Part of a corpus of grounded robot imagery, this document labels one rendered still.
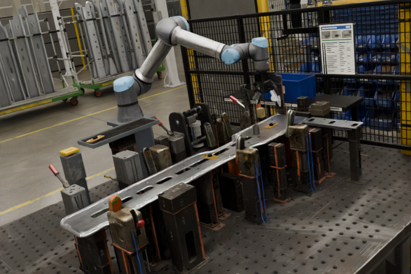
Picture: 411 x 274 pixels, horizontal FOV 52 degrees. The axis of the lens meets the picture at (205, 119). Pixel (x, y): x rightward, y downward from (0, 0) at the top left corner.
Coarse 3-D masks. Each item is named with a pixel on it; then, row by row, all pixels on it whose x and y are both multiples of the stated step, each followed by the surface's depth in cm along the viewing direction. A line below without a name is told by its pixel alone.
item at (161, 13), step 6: (156, 0) 861; (162, 0) 857; (156, 6) 863; (162, 6) 859; (156, 12) 857; (162, 12) 860; (156, 18) 863; (162, 18) 863; (168, 54) 883; (174, 54) 893; (168, 60) 889; (174, 60) 894; (168, 66) 895; (174, 66) 896; (168, 72) 902; (174, 72) 898; (174, 78) 900; (168, 84) 901; (174, 84) 902; (180, 84) 900
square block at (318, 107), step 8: (312, 104) 231; (320, 104) 228; (328, 104) 230; (312, 112) 231; (320, 112) 227; (328, 112) 230; (328, 128) 233; (328, 136) 234; (328, 144) 235; (328, 152) 235
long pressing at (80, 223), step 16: (272, 128) 219; (224, 144) 205; (256, 144) 201; (192, 160) 192; (208, 160) 189; (224, 160) 187; (160, 176) 180; (176, 176) 177; (192, 176) 175; (128, 192) 169; (160, 192) 164; (96, 208) 159; (64, 224) 151; (80, 224) 148; (96, 224) 147
